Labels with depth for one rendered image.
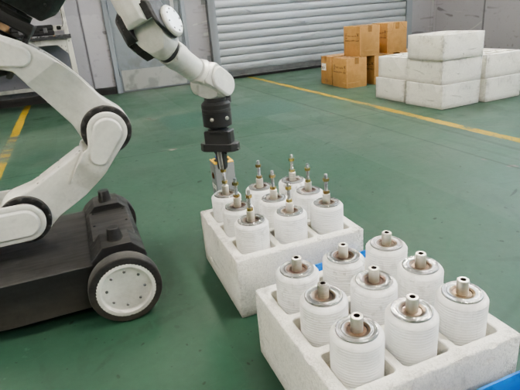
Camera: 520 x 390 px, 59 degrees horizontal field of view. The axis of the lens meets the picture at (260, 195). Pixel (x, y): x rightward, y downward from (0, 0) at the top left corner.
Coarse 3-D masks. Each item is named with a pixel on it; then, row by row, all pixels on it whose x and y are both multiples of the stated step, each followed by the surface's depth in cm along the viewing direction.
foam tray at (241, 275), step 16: (208, 224) 146; (352, 224) 137; (208, 240) 152; (224, 240) 134; (272, 240) 131; (304, 240) 130; (320, 240) 129; (336, 240) 131; (352, 240) 133; (208, 256) 157; (224, 256) 133; (240, 256) 124; (256, 256) 123; (272, 256) 125; (288, 256) 127; (304, 256) 129; (320, 256) 131; (224, 272) 138; (240, 272) 123; (256, 272) 125; (272, 272) 127; (224, 288) 142; (240, 288) 125; (256, 288) 126; (240, 304) 127
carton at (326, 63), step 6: (336, 54) 521; (342, 54) 514; (324, 60) 514; (330, 60) 501; (324, 66) 516; (330, 66) 503; (324, 72) 519; (330, 72) 506; (324, 78) 522; (330, 78) 508; (330, 84) 511
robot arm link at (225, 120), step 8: (208, 120) 136; (216, 120) 136; (224, 120) 137; (208, 128) 141; (216, 128) 138; (224, 128) 139; (232, 128) 141; (208, 136) 140; (216, 136) 140; (224, 136) 139; (232, 136) 141; (200, 144) 143; (208, 144) 141; (216, 144) 140; (224, 144) 140; (232, 144) 139
